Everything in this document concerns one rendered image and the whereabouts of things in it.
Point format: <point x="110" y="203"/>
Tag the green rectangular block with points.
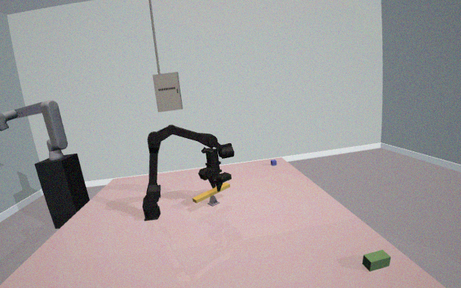
<point x="376" y="260"/>

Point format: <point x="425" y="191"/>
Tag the yellow bar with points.
<point x="209" y="193"/>

